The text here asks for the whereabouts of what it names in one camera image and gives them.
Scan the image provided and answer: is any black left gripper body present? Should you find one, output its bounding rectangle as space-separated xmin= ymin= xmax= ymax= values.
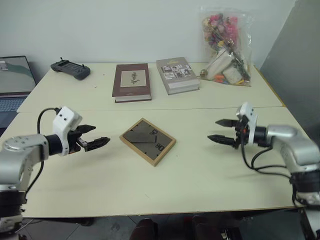
xmin=67 ymin=129 xmax=88 ymax=155

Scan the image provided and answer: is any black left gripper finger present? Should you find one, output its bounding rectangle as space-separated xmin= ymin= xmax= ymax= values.
xmin=75 ymin=124 xmax=97 ymax=136
xmin=83 ymin=136 xmax=112 ymax=153

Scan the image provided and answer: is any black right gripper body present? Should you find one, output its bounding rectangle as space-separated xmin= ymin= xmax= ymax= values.
xmin=233 ymin=116 xmax=250 ymax=150

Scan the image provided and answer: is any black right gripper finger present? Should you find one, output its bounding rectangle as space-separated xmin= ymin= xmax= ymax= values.
xmin=215 ymin=118 xmax=239 ymax=128
xmin=207 ymin=134 xmax=237 ymax=147

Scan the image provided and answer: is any laptop computer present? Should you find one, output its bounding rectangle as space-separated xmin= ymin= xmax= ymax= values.
xmin=0 ymin=55 xmax=38 ymax=129

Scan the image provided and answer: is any dark grey handheld controller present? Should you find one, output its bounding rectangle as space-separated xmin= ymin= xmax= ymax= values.
xmin=50 ymin=57 xmax=91 ymax=82

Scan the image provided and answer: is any brown hardcover book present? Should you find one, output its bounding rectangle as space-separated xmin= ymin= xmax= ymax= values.
xmin=111 ymin=63 xmax=153 ymax=104

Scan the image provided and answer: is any grey hardcover book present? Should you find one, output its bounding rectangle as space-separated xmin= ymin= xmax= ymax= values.
xmin=155 ymin=56 xmax=201 ymax=96

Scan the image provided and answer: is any plastic bag of dried flowers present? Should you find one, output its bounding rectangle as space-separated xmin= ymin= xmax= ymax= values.
xmin=198 ymin=5 xmax=254 ymax=88

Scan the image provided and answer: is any grey partition panel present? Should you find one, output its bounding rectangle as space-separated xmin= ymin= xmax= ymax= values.
xmin=258 ymin=0 xmax=320 ymax=141

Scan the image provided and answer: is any dark rounded shape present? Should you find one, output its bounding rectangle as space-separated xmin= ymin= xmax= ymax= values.
xmin=130 ymin=217 xmax=159 ymax=240

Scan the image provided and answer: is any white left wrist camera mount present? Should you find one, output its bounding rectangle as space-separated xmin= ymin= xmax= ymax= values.
xmin=52 ymin=106 xmax=84 ymax=157

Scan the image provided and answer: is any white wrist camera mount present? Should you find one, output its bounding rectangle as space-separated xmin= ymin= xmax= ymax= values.
xmin=52 ymin=106 xmax=84 ymax=157
xmin=235 ymin=101 xmax=259 ymax=146

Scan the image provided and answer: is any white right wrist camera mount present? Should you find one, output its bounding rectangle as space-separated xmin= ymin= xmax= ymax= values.
xmin=235 ymin=101 xmax=259 ymax=146

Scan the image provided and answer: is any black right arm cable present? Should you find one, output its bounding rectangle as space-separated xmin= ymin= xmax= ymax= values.
xmin=240 ymin=138 xmax=306 ymax=208

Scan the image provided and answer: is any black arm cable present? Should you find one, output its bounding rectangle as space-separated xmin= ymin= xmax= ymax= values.
xmin=24 ymin=107 xmax=63 ymax=201
xmin=240 ymin=138 xmax=306 ymax=208

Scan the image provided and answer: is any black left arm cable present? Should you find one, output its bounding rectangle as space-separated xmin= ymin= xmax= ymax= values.
xmin=24 ymin=107 xmax=63 ymax=201

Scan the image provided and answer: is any wooden picture frame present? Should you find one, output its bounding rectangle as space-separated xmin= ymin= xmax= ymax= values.
xmin=118 ymin=117 xmax=177 ymax=168

